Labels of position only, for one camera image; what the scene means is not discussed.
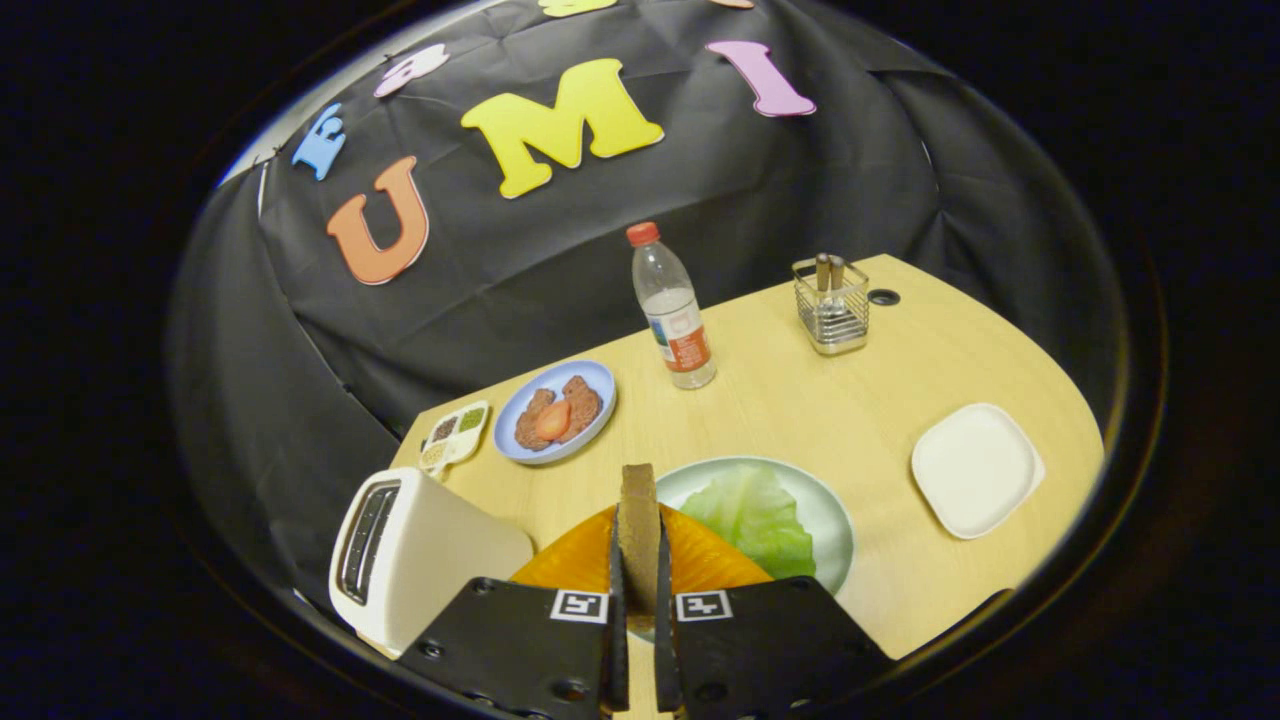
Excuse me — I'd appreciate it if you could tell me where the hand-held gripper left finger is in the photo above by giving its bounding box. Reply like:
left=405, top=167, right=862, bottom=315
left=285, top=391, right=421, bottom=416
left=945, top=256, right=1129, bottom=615
left=398, top=505, right=631, bottom=719

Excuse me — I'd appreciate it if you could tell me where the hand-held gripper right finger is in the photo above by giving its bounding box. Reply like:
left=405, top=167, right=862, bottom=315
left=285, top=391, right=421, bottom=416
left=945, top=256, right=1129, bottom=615
left=655, top=505, right=896, bottom=719

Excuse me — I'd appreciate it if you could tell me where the green lettuce leaf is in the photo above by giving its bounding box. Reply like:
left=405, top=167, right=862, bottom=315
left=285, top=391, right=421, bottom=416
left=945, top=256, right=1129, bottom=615
left=678, top=463, right=817, bottom=581

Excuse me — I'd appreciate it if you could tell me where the brown bread slice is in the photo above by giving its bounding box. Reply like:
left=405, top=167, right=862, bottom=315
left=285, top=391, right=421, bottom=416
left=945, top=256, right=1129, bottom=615
left=617, top=463, right=663, bottom=631

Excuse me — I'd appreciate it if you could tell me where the white toaster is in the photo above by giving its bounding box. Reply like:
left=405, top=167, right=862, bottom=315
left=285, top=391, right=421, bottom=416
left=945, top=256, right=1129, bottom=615
left=328, top=468, right=535, bottom=661

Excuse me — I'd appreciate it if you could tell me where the pale green round plate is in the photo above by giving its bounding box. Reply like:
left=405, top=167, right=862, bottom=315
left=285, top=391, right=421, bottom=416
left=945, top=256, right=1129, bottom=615
left=655, top=456, right=857, bottom=598

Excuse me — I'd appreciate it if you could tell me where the brown meat patty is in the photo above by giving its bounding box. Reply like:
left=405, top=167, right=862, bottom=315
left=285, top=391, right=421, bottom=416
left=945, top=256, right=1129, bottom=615
left=560, top=375, right=603, bottom=444
left=514, top=388, right=557, bottom=451

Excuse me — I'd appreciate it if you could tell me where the white compartment seasoning dish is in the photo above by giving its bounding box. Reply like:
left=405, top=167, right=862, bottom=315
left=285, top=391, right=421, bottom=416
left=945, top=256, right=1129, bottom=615
left=419, top=400, right=491, bottom=471

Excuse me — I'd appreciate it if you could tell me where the blue round plate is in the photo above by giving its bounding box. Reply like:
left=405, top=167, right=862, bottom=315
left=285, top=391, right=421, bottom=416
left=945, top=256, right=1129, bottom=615
left=493, top=360, right=618, bottom=466

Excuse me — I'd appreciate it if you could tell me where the small white square plate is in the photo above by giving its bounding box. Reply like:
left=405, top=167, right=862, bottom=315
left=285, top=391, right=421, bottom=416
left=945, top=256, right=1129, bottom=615
left=910, top=403, right=1047, bottom=541

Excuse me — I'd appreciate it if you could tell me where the clear water bottle red cap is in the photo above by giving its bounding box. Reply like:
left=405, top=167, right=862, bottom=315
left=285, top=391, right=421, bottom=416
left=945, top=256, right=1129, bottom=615
left=626, top=222, right=718, bottom=391

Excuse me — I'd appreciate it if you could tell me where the black backdrop cloth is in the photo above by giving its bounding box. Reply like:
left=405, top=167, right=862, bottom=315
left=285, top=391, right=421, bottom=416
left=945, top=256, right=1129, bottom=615
left=165, top=0, right=1126, bottom=601

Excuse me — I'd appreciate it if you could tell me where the metal wire cutlery holder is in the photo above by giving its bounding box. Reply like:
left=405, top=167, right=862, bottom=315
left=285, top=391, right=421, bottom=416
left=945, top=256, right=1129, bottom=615
left=792, top=254, right=871, bottom=357

